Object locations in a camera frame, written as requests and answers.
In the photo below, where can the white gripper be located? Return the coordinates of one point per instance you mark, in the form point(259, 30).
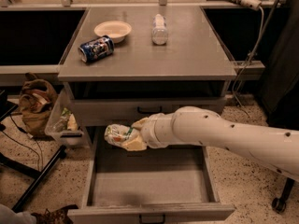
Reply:
point(151, 130)

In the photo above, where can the green white 7up can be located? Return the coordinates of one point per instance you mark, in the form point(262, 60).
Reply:
point(117, 135)

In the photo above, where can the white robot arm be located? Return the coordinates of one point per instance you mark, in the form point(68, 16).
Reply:
point(274, 148)

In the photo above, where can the closed top drawer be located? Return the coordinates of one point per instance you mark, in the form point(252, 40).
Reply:
point(101, 112)

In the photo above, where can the open middle drawer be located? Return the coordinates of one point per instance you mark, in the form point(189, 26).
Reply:
point(155, 186)

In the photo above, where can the grey drawer cabinet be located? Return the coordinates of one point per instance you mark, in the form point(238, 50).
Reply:
point(191, 64)

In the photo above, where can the blue pepsi can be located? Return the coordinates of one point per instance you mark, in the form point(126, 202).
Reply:
point(96, 49)

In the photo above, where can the clear plastic water bottle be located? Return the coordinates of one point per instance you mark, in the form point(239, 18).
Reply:
point(159, 32)

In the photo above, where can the white paper bowl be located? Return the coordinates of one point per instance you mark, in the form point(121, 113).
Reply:
point(116, 30)

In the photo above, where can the brown paper bag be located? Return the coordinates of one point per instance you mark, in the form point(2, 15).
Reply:
point(37, 99)

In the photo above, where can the patterned shoe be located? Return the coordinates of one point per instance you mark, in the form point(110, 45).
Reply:
point(59, 216)

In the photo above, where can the black tripod stand legs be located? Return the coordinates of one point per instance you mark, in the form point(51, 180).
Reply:
point(6, 108)

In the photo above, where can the black office chair base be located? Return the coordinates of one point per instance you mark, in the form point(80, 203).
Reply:
point(279, 204)

